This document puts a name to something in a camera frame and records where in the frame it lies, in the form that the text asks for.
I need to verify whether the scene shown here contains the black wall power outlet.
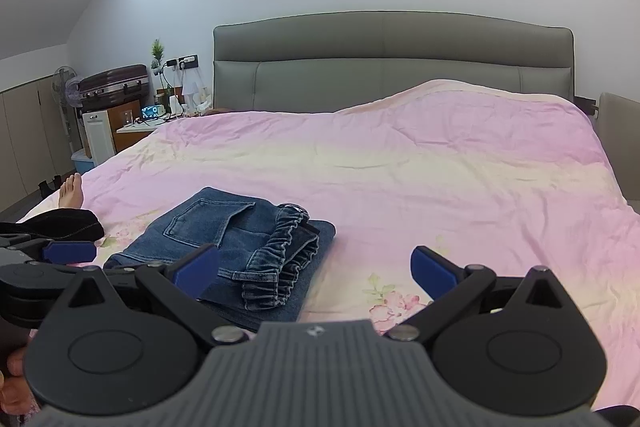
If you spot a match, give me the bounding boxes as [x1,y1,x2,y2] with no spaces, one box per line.
[165,54,200,70]

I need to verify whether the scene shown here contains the pair of dark shoes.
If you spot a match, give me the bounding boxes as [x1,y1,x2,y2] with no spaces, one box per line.
[38,175,64,198]

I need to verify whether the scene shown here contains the dark maroon suitcase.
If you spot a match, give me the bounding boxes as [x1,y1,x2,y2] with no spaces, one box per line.
[78,64,150,110]

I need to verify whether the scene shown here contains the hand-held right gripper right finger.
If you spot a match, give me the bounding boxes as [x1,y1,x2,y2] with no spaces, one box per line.
[385,246,573,343]

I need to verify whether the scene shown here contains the pink floral blanket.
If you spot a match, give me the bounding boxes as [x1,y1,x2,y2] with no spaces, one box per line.
[15,79,640,413]

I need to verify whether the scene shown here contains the white standing fan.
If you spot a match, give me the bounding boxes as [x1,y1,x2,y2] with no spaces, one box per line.
[51,65,84,152]

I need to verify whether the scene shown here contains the person's black trouser leg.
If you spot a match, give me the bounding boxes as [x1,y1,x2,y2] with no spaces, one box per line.
[15,208,105,242]

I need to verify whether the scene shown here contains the grey upholstered bed headboard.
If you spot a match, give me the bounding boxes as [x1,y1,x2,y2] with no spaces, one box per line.
[213,11,575,114]

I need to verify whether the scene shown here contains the person's left hand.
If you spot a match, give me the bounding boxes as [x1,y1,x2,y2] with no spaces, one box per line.
[0,349,36,425]

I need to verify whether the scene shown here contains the small green potted plant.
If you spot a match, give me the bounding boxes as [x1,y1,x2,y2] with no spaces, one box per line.
[150,38,174,94]

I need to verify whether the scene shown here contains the beige wardrobe cabinets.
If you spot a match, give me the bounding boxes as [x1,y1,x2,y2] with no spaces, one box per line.
[0,74,77,214]

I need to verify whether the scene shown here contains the grey upholstered side panel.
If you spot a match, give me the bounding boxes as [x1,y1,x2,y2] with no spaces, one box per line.
[597,92,640,204]

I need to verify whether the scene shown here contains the person's bare foot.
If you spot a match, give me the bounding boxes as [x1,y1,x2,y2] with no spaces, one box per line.
[58,173,84,210]

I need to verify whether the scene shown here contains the blue plastic storage box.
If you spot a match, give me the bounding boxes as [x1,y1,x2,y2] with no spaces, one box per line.
[71,150,97,174]

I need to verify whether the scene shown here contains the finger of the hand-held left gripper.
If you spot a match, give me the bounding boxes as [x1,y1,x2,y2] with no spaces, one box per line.
[0,263,76,329]
[0,234,97,265]

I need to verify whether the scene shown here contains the blue denim pants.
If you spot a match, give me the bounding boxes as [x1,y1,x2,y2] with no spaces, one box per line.
[103,187,337,333]

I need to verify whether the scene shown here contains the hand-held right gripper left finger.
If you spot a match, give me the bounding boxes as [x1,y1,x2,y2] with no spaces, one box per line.
[65,244,251,347]

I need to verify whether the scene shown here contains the wooden nightstand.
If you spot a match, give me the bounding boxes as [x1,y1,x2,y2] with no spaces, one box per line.
[112,99,176,154]

